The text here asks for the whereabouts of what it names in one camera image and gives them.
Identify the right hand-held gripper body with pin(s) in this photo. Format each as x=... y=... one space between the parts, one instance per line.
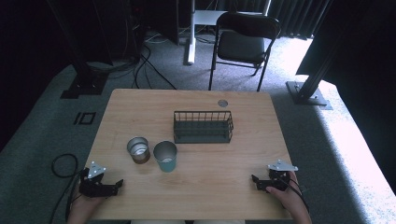
x=280 y=177

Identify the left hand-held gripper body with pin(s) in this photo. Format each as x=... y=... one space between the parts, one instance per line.
x=93 y=186

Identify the brown metal cup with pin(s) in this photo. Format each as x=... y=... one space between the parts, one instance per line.
x=139 y=151

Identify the teal metal cup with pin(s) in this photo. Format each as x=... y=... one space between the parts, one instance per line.
x=165 y=157

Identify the person's left hand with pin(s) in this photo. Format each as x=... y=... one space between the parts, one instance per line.
x=85 y=203

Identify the person's right hand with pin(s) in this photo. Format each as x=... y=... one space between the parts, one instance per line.
x=288 y=196

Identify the grey round table grommet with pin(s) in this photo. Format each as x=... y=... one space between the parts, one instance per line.
x=223 y=103

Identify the black metal stand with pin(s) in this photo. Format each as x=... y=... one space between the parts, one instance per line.
x=306 y=93
x=85 y=84

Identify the black folding chair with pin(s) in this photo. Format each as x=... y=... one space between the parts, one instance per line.
x=241 y=46

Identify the dark pleated curtain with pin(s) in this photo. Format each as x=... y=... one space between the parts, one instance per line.
x=295 y=15

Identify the white desk frame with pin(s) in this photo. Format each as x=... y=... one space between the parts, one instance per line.
x=193 y=37

